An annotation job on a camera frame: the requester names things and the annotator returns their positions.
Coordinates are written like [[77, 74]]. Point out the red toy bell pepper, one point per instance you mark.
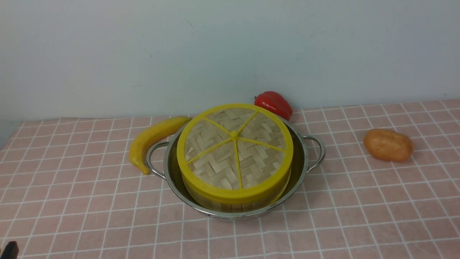
[[275, 103]]

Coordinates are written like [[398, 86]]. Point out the yellow toy banana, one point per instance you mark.
[[150, 136]]

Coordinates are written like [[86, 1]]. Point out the yellow bamboo steamer lid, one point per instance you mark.
[[234, 138]]

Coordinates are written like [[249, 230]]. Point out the orange toy potato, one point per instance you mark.
[[388, 145]]

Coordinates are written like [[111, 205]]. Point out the pink checkered tablecloth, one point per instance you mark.
[[68, 191]]

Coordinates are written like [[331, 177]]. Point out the yellow bamboo steamer basket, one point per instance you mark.
[[233, 193]]

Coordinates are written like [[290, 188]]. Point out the stainless steel pot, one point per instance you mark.
[[172, 175]]

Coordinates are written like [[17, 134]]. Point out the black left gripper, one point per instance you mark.
[[11, 251]]

